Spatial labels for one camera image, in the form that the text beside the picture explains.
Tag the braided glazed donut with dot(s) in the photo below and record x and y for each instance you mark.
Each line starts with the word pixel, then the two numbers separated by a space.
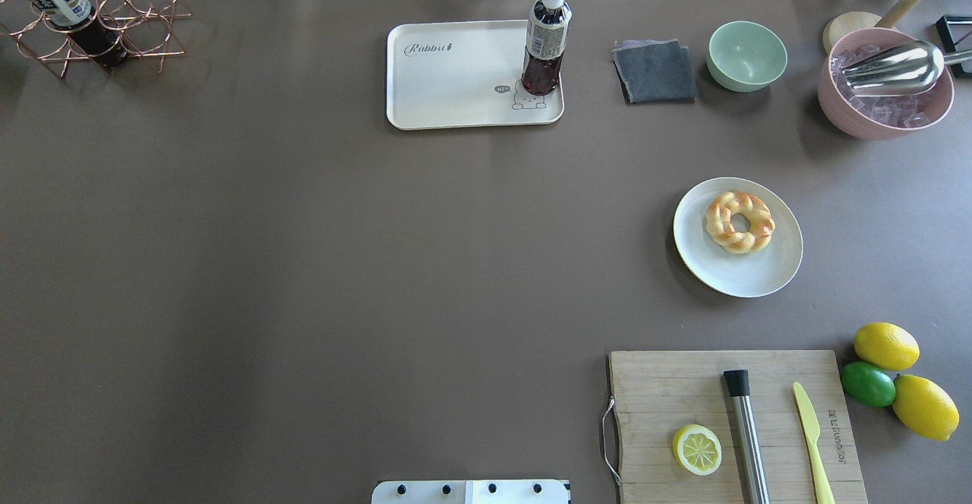
pixel 740 223

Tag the white round plate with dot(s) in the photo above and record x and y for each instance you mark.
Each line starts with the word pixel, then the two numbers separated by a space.
pixel 747 275

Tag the cream rabbit tray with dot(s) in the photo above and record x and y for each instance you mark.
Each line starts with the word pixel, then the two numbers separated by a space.
pixel 461 75

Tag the dark tea bottle on tray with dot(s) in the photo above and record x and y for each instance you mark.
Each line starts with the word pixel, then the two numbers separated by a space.
pixel 545 42

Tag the wooden cutting board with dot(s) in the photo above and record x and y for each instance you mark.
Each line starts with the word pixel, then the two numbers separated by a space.
pixel 658 392

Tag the grey folded cloth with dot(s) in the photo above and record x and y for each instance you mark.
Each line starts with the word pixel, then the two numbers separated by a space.
pixel 654 71

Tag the steel muddler rod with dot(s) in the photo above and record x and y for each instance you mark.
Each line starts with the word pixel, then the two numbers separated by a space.
pixel 746 436

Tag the half lemon slice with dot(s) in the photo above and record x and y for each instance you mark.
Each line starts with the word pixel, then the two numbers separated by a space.
pixel 697 449

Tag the green bowl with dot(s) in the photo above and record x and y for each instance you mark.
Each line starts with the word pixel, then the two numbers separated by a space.
pixel 745 56

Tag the yellow plastic knife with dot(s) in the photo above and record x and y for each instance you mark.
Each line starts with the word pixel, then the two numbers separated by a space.
pixel 812 431

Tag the pink ice bowl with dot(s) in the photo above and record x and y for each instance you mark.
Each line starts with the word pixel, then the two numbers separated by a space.
pixel 877 118

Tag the green lime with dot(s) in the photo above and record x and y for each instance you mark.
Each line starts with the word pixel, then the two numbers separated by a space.
pixel 868 384

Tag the yellow lemon far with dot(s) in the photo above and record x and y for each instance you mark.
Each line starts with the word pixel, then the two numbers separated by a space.
pixel 887 346

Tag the yellow lemon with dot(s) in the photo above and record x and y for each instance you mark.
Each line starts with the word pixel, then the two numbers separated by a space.
pixel 887 346
pixel 925 408

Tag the metal ice scoop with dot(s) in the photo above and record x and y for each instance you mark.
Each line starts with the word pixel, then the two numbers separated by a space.
pixel 908 69

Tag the yellow lemon near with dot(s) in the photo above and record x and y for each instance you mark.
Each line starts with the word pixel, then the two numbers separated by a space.
pixel 925 408

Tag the wooden cup tree stand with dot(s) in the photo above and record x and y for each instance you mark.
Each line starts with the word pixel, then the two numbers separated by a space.
pixel 858 26

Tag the bottle in copper rack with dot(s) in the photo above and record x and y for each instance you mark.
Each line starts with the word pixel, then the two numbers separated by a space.
pixel 81 23

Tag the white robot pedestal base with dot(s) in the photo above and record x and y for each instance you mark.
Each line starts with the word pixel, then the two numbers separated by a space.
pixel 473 491

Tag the copper wire bottle rack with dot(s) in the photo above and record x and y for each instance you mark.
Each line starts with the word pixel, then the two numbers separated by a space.
pixel 140 30

